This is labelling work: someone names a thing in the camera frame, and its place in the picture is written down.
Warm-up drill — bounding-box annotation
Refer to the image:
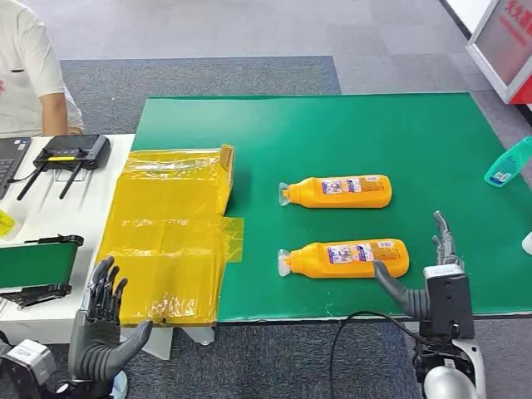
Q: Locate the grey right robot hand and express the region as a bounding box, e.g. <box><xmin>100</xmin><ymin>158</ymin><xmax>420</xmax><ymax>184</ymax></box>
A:
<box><xmin>373</xmin><ymin>210</ymin><xmax>465</xmax><ymax>323</ymax></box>

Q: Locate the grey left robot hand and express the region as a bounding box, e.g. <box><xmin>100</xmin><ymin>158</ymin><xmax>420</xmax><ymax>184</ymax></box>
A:
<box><xmin>67</xmin><ymin>255</ymin><xmax>153</xmax><ymax>387</ymax></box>

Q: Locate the orange bottle with clear cap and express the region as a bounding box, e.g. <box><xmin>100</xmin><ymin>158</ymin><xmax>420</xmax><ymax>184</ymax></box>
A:
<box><xmin>278</xmin><ymin>174</ymin><xmax>392</xmax><ymax>209</ymax></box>
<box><xmin>277</xmin><ymin>238</ymin><xmax>411</xmax><ymax>280</ymax></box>

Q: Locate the teal plastic bottle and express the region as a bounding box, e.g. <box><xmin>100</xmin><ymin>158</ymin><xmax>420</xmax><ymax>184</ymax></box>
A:
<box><xmin>484</xmin><ymin>135</ymin><xmax>532</xmax><ymax>189</ymax></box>

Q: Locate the small green conveyor belt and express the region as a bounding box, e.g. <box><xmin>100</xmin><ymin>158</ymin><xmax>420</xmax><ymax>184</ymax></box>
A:
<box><xmin>0</xmin><ymin>234</ymin><xmax>85</xmax><ymax>308</ymax></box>

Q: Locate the white table foot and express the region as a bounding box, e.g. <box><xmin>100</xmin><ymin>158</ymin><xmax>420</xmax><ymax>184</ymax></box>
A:
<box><xmin>121</xmin><ymin>326</ymin><xmax>216</xmax><ymax>362</ymax></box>

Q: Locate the yellow plastic sheet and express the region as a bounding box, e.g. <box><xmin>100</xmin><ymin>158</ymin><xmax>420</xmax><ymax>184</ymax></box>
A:
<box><xmin>96</xmin><ymin>144</ymin><xmax>245</xmax><ymax>328</ymax></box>

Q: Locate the yellow label in clear bag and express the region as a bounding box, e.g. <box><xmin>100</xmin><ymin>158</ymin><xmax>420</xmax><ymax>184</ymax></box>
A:
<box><xmin>0</xmin><ymin>209</ymin><xmax>17</xmax><ymax>239</ymax></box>

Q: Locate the green table mat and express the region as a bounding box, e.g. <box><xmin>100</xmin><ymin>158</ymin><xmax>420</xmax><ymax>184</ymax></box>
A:
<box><xmin>132</xmin><ymin>92</ymin><xmax>532</xmax><ymax>324</ymax></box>

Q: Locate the black remote controller with antennas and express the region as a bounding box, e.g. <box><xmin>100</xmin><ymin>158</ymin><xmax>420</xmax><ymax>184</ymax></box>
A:
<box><xmin>17</xmin><ymin>134</ymin><xmax>112</xmax><ymax>201</ymax></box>

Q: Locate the dark laptop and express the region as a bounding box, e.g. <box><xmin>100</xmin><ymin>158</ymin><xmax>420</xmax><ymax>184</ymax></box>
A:
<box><xmin>0</xmin><ymin>136</ymin><xmax>32</xmax><ymax>200</ymax></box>

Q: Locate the white and red display stand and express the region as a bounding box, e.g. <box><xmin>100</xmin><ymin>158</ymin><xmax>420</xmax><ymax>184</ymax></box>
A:
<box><xmin>465</xmin><ymin>0</ymin><xmax>532</xmax><ymax>106</ymax></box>

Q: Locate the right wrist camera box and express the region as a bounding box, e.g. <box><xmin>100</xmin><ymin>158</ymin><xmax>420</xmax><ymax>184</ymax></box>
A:
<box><xmin>422</xmin><ymin>264</ymin><xmax>476</xmax><ymax>340</ymax></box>

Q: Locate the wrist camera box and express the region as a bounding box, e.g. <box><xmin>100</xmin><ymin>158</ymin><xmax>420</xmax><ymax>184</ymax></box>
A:
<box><xmin>0</xmin><ymin>339</ymin><xmax>57</xmax><ymax>399</ymax></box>
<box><xmin>422</xmin><ymin>264</ymin><xmax>476</xmax><ymax>340</ymax></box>

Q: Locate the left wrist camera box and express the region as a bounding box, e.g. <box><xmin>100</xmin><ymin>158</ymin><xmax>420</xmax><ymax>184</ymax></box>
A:
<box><xmin>0</xmin><ymin>339</ymin><xmax>57</xmax><ymax>399</ymax></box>

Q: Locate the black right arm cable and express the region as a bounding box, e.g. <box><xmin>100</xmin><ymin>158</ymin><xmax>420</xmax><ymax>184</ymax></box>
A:
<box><xmin>329</xmin><ymin>311</ymin><xmax>441</xmax><ymax>399</ymax></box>

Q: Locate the thin black laptop cable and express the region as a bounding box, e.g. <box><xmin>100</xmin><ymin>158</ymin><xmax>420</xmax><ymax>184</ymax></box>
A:
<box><xmin>7</xmin><ymin>168</ymin><xmax>40</xmax><ymax>185</ymax></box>

